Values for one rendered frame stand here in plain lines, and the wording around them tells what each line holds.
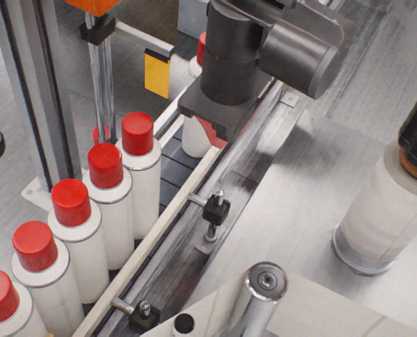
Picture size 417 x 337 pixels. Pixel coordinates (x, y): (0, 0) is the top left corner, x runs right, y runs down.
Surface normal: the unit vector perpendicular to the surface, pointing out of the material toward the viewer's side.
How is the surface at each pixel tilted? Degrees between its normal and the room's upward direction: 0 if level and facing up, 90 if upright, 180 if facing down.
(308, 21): 67
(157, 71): 90
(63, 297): 90
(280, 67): 86
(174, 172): 0
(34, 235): 3
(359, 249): 90
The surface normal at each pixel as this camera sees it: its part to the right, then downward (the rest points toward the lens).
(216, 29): -0.71, 0.53
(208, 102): 0.10, -0.59
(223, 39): -0.54, 0.65
